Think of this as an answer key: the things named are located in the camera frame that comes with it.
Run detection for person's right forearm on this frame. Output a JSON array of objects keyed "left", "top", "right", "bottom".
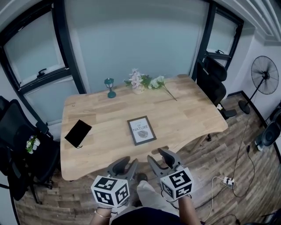
[{"left": 177, "top": 195, "right": 202, "bottom": 225}]

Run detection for black round floor machine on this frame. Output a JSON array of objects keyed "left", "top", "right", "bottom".
[{"left": 254, "top": 121, "right": 275, "bottom": 152}]

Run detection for person's dark shoe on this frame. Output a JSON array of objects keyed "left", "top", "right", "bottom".
[{"left": 136, "top": 173, "right": 149, "bottom": 183}]

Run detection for green lantern lamp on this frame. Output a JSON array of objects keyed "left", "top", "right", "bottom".
[{"left": 104, "top": 77, "right": 117, "bottom": 99}]

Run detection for small white potted plant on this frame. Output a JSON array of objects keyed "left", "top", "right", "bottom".
[{"left": 25, "top": 135, "right": 41, "bottom": 154}]

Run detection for black fabric pouch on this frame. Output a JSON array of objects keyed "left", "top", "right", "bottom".
[{"left": 64, "top": 119, "right": 92, "bottom": 149}]

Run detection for light wooden table top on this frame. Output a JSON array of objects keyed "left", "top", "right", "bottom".
[{"left": 60, "top": 74, "right": 228, "bottom": 181}]

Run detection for person's left forearm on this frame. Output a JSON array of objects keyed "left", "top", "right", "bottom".
[{"left": 89, "top": 206, "right": 114, "bottom": 225}]

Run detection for person's dark shirt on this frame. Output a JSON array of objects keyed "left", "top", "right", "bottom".
[{"left": 112, "top": 206, "right": 183, "bottom": 225}]

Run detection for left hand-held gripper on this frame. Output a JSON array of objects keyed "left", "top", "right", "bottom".
[{"left": 90, "top": 156, "right": 139, "bottom": 208}]

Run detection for black standing fan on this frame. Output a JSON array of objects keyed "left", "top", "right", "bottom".
[{"left": 238, "top": 55, "right": 279, "bottom": 115}]

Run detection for black floor cable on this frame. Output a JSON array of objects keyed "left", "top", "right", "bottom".
[{"left": 231, "top": 145, "right": 256, "bottom": 198}]

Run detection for white power strip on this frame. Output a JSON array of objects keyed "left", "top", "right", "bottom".
[{"left": 221, "top": 176, "right": 235, "bottom": 187}]

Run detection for person's beige trouser leg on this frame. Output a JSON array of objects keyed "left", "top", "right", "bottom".
[{"left": 109, "top": 180, "right": 180, "bottom": 217}]

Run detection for black framed window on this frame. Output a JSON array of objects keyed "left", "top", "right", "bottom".
[
  {"left": 193, "top": 4, "right": 245, "bottom": 82},
  {"left": 0, "top": 0, "right": 86, "bottom": 126}
]

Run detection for dark equipment with cables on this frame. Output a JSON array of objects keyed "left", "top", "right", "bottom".
[{"left": 269, "top": 107, "right": 281, "bottom": 128}]

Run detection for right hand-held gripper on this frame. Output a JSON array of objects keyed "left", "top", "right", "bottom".
[{"left": 147, "top": 148, "right": 194, "bottom": 200}]

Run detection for framed nature picture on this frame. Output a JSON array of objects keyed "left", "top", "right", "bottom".
[{"left": 126, "top": 115, "right": 157, "bottom": 146}]

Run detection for black mesh office chair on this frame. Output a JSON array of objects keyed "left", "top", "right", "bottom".
[
  {"left": 0, "top": 98, "right": 61, "bottom": 205},
  {"left": 0, "top": 95, "right": 31, "bottom": 202},
  {"left": 196, "top": 56, "right": 238, "bottom": 141}
]

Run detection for pink flowers in pot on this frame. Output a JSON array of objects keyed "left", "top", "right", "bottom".
[{"left": 123, "top": 68, "right": 153, "bottom": 95}]

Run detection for thin gold bracelet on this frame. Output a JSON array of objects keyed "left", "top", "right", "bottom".
[{"left": 94, "top": 210, "right": 112, "bottom": 218}]

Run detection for white floor cable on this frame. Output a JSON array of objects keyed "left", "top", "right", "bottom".
[{"left": 203, "top": 176, "right": 224, "bottom": 222}]

